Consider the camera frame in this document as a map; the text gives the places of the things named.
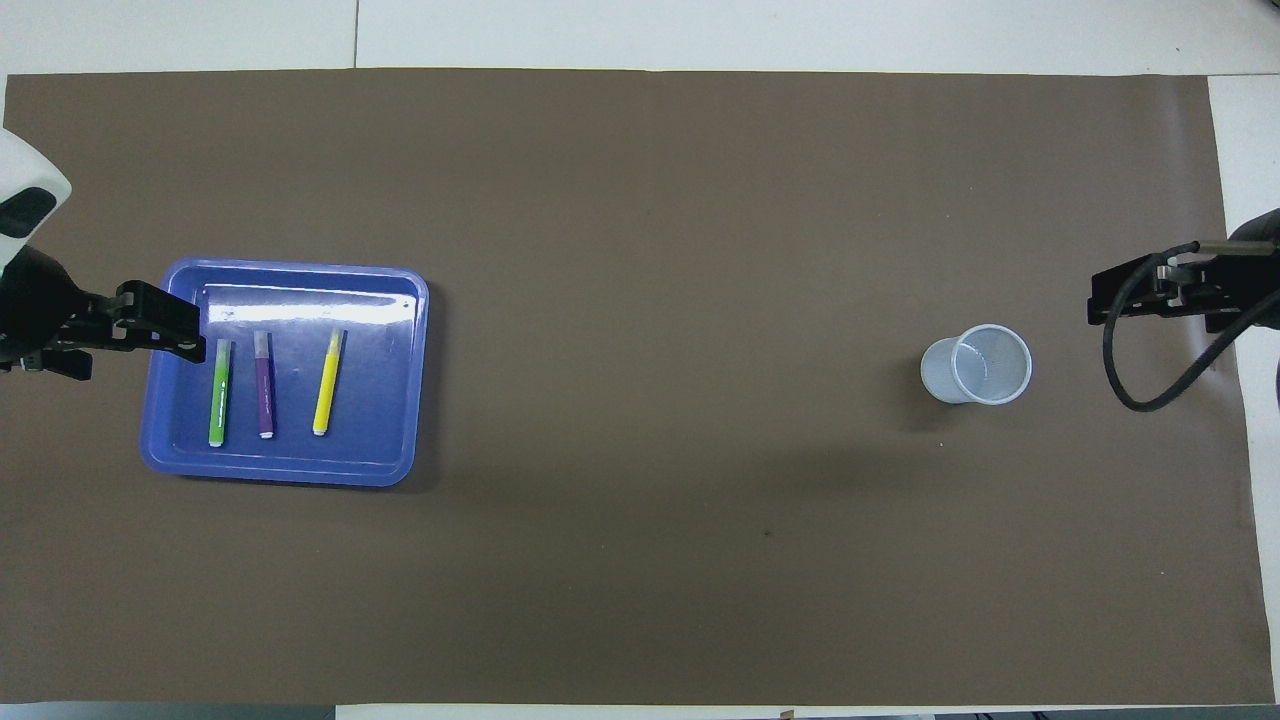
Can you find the brown table mat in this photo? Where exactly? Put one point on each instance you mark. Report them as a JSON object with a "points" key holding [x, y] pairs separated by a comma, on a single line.
{"points": [[640, 500]]}

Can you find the green marker pen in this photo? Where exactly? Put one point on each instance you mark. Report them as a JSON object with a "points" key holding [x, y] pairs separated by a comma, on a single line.
{"points": [[219, 395]]}

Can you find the clear plastic cup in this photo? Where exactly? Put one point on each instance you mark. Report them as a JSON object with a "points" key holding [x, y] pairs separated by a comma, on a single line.
{"points": [[990, 365]]}

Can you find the purple marker pen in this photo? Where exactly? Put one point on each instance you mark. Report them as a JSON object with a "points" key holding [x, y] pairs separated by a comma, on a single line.
{"points": [[264, 385]]}

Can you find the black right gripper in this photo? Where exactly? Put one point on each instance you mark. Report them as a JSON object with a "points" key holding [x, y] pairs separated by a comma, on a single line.
{"points": [[1255, 285]]}

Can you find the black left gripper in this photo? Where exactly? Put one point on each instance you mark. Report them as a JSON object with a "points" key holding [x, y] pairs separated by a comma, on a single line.
{"points": [[45, 310]]}

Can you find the blue plastic tray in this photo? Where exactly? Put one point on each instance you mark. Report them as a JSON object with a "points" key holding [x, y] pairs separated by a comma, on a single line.
{"points": [[300, 440]]}

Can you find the yellow marker pen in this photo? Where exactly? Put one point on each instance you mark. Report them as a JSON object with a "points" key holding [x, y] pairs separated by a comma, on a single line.
{"points": [[327, 385]]}

